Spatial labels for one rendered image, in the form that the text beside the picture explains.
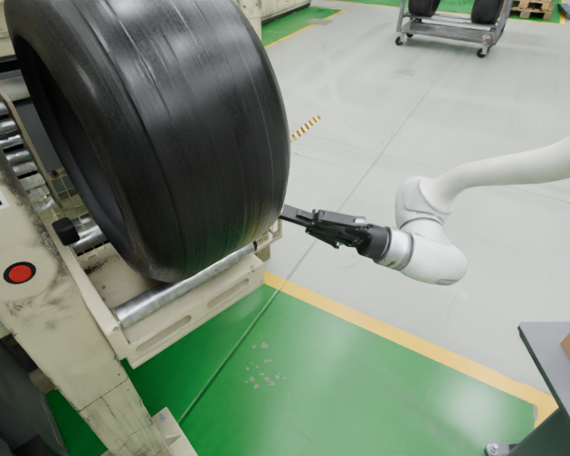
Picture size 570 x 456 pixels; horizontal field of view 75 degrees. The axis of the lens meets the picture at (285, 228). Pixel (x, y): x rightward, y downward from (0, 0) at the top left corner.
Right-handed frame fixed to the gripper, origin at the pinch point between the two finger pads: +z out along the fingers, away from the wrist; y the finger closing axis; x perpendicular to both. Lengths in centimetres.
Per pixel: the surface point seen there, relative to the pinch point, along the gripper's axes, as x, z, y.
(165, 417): -41, 8, 104
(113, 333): -29.3, 26.4, 10.9
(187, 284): -15.5, 16.3, 15.4
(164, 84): -4.2, 27.4, -26.7
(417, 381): -11, -88, 78
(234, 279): -10.5, 6.4, 18.2
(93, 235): -6, 41, 29
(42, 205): 1, 58, 37
